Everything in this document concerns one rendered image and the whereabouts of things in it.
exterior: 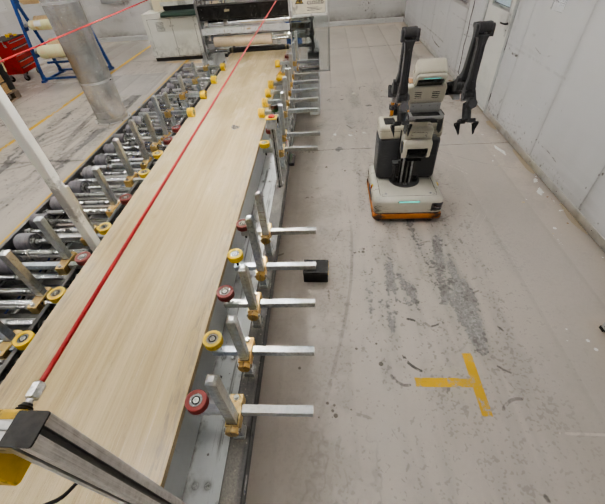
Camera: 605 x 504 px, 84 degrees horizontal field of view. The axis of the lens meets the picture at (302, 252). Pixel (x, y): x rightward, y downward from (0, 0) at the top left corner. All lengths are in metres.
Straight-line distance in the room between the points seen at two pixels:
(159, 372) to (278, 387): 1.02
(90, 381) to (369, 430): 1.45
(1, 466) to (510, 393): 2.36
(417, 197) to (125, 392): 2.67
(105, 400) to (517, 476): 1.98
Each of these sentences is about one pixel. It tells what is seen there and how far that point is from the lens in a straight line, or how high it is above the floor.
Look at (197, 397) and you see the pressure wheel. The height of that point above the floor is 0.91.
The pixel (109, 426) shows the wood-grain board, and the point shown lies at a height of 0.90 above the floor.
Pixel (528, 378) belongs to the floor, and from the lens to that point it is 2.62.
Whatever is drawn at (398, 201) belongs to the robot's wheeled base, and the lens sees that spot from 3.21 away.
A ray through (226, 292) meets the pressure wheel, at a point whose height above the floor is 0.90.
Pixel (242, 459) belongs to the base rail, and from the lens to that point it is 1.47.
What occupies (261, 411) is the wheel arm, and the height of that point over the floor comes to 0.84.
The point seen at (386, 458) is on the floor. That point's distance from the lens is 2.18.
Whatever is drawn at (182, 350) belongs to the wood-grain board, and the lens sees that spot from 1.49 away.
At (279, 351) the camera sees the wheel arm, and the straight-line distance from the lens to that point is 1.47.
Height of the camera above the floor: 2.09
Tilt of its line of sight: 44 degrees down
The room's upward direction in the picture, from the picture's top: 5 degrees counter-clockwise
